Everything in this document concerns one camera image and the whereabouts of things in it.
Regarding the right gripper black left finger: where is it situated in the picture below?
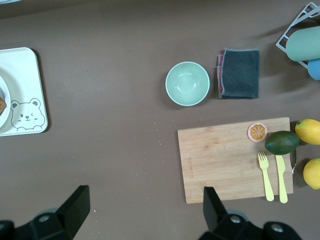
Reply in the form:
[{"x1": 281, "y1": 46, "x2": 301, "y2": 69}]
[{"x1": 0, "y1": 184, "x2": 91, "y2": 240}]

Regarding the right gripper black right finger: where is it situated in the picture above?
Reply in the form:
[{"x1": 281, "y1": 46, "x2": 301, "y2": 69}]
[{"x1": 199, "y1": 186, "x2": 303, "y2": 240}]

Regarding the seeded brown bread slice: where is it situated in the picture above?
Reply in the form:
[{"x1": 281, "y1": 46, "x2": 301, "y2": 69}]
[{"x1": 0, "y1": 96, "x2": 8, "y2": 117}]

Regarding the round white plate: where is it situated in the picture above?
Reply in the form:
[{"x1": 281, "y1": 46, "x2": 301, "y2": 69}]
[{"x1": 0, "y1": 74, "x2": 12, "y2": 130}]

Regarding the yellow plastic fork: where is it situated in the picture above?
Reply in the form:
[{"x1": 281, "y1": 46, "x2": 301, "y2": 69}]
[{"x1": 257, "y1": 151, "x2": 275, "y2": 202}]

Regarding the wooden cutting board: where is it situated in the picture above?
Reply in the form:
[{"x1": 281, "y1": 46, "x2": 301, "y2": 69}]
[{"x1": 177, "y1": 116, "x2": 298, "y2": 205}]

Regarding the yellow plastic knife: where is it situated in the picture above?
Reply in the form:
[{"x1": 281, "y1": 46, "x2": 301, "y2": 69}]
[{"x1": 274, "y1": 154, "x2": 289, "y2": 204}]

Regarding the orange slice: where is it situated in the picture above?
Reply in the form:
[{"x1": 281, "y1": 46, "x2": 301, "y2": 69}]
[{"x1": 247, "y1": 121, "x2": 268, "y2": 143}]

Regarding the dark green avocado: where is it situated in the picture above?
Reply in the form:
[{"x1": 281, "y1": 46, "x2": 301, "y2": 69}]
[{"x1": 264, "y1": 130, "x2": 300, "y2": 156}]

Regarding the yellow lemon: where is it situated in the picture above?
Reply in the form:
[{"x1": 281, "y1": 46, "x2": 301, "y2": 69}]
[
  {"x1": 294, "y1": 118, "x2": 320, "y2": 146},
  {"x1": 302, "y1": 157, "x2": 320, "y2": 190}
]

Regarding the mint green bowl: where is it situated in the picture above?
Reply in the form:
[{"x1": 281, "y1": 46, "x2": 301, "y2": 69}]
[{"x1": 164, "y1": 61, "x2": 211, "y2": 107}]

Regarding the pink cloth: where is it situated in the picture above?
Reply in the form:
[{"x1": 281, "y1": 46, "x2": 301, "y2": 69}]
[{"x1": 216, "y1": 53, "x2": 226, "y2": 94}]

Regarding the dark grey cloth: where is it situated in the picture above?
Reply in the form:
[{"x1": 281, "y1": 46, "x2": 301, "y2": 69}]
[{"x1": 218, "y1": 48, "x2": 260, "y2": 100}]

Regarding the cream bear print tray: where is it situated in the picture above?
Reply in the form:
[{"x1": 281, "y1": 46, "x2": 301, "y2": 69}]
[{"x1": 0, "y1": 46, "x2": 49, "y2": 138}]

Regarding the light blue cup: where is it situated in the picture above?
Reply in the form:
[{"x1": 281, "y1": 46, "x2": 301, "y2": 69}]
[{"x1": 307, "y1": 57, "x2": 320, "y2": 81}]

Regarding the sage green cup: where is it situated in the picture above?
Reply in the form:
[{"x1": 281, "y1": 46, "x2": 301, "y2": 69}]
[{"x1": 286, "y1": 25, "x2": 320, "y2": 62}]

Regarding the white wire cup rack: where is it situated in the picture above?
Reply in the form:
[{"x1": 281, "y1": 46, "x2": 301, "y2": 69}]
[{"x1": 275, "y1": 1, "x2": 320, "y2": 68}]

